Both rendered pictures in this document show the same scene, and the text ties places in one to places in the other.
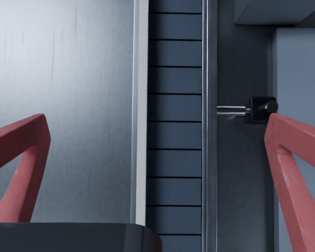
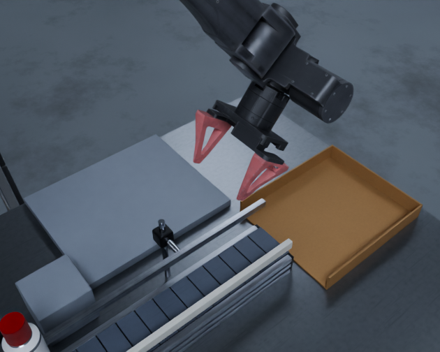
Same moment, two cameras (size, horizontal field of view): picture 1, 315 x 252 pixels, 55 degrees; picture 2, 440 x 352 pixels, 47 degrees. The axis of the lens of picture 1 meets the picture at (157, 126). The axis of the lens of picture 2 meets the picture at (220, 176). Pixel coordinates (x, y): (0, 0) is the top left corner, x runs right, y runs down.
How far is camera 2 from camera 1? 64 cm
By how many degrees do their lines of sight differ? 47
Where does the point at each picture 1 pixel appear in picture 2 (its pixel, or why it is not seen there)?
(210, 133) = (193, 244)
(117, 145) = (241, 324)
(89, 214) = (296, 307)
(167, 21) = (135, 338)
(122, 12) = not seen: outside the picture
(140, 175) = (243, 273)
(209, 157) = (205, 237)
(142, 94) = (198, 304)
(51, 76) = not seen: outside the picture
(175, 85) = (175, 304)
